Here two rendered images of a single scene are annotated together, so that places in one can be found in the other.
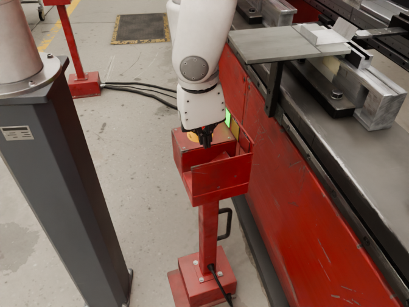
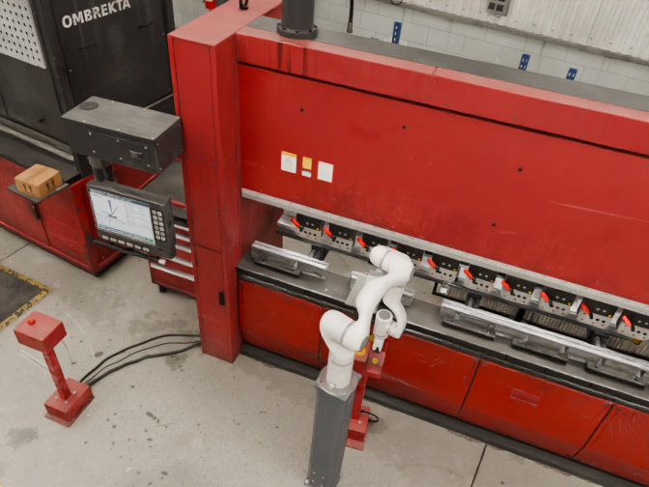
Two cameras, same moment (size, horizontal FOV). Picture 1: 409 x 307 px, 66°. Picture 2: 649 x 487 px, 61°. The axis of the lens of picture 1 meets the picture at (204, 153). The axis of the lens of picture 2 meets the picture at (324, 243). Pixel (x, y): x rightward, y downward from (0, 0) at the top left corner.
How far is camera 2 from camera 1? 2.69 m
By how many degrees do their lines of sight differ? 45
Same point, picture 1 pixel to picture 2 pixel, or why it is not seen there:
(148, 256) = not seen: hidden behind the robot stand
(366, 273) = (442, 350)
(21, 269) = not seen: outside the picture
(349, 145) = (412, 317)
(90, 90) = (85, 400)
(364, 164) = (422, 320)
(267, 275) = (371, 394)
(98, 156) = (191, 436)
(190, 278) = (354, 426)
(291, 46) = not seen: hidden behind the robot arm
